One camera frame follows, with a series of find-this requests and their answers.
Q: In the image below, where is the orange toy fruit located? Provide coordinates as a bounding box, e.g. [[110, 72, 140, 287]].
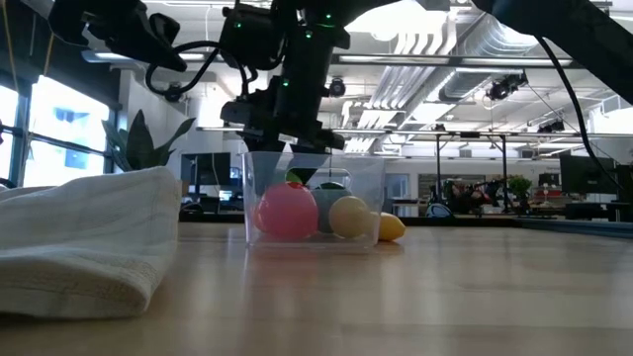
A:
[[253, 181, 320, 242]]

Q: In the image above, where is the yellow toy lemon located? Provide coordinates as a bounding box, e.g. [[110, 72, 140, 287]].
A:
[[328, 195, 378, 239]]

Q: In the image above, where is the blue round object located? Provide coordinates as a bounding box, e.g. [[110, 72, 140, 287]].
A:
[[425, 202, 454, 219]]

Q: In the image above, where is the green plant in white pot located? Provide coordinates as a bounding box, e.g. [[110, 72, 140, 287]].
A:
[[98, 109, 198, 173]]

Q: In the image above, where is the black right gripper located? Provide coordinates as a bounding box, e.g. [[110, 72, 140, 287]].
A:
[[244, 73, 346, 199]]

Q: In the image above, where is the small background potted plant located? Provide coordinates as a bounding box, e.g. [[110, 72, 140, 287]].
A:
[[507, 175, 533, 199]]

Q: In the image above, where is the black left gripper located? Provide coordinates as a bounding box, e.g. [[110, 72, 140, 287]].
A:
[[83, 0, 188, 73]]

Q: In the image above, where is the clear plastic tupperware container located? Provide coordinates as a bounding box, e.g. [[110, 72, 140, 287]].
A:
[[241, 150, 387, 248]]

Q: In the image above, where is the white checked cloth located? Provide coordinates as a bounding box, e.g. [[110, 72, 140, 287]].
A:
[[0, 166, 182, 320]]

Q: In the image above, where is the yellow toy banana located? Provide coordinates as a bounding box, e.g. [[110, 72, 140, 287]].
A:
[[378, 212, 407, 243]]

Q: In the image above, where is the large black monitor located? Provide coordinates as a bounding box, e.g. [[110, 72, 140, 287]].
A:
[[560, 155, 617, 197]]

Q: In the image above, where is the striped green toy watermelon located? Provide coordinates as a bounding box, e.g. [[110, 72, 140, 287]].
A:
[[311, 181, 353, 233]]

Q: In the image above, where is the person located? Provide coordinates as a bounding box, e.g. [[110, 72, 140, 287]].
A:
[[444, 178, 500, 214]]

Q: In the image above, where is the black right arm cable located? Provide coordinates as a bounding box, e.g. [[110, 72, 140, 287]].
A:
[[145, 34, 627, 194]]

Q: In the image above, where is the small black monitor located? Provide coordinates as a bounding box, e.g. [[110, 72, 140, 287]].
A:
[[180, 151, 232, 187]]

